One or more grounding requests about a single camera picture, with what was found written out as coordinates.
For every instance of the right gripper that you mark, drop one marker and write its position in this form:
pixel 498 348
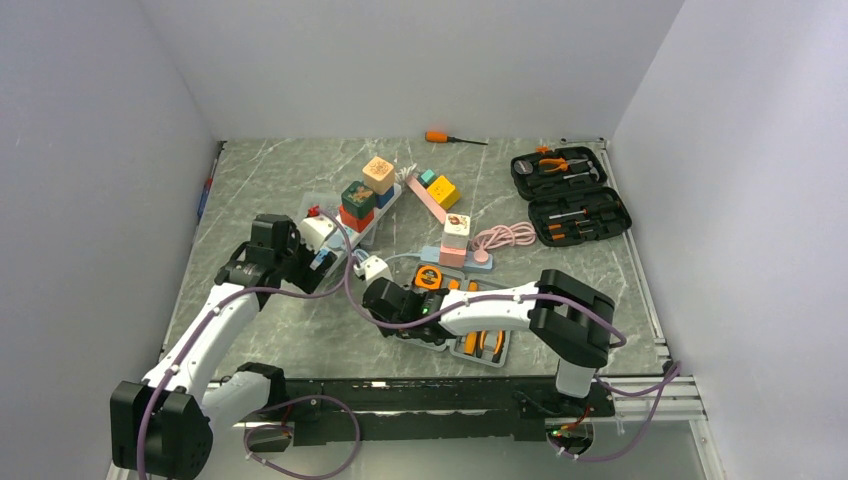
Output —
pixel 389 330

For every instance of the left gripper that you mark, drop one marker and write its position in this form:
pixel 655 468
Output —
pixel 306 278

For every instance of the blue power strip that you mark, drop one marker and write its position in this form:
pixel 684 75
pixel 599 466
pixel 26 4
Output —
pixel 430 254

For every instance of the white power strip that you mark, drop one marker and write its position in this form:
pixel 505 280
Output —
pixel 326 260

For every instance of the grey tool tray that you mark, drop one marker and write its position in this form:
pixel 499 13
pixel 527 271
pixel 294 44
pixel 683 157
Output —
pixel 430 277

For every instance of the black tool case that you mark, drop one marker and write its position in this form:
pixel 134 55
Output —
pixel 569 201

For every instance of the clear screw box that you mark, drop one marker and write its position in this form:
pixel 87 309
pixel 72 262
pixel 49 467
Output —
pixel 331 203

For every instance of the pink cube plug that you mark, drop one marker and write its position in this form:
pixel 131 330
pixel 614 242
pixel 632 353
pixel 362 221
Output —
pixel 452 257

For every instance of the pink power strip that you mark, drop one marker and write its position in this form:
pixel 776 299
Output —
pixel 427 200

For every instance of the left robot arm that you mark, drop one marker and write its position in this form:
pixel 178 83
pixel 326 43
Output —
pixel 164 425

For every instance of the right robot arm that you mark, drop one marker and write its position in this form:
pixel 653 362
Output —
pixel 573 319

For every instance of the red cube plug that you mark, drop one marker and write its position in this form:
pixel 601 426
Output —
pixel 354 223

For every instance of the green cube plug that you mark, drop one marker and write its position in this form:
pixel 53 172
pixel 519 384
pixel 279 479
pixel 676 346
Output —
pixel 358 200

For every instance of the white cube plug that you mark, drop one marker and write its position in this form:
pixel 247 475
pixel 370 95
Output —
pixel 456 231

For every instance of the blue cube plug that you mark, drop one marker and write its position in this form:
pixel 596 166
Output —
pixel 382 200

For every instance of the yellow cube plug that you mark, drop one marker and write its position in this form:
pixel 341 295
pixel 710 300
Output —
pixel 444 192

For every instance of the beige cube plug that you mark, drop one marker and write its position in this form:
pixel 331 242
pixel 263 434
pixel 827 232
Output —
pixel 379 175

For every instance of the teal small plug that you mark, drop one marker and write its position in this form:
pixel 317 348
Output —
pixel 427 177

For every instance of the blue pen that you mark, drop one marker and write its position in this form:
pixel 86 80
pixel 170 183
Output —
pixel 206 191

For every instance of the orange pliers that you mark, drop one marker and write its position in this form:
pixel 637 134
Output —
pixel 488 346

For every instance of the orange screwdriver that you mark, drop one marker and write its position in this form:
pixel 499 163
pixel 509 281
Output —
pixel 444 138

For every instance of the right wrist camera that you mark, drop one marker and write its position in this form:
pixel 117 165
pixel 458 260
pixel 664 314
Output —
pixel 372 269

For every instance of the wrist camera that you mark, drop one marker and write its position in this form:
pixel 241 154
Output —
pixel 372 269
pixel 315 228

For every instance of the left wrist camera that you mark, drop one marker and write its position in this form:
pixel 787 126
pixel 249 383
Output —
pixel 315 228

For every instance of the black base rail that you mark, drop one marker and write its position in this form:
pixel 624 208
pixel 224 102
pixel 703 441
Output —
pixel 523 408

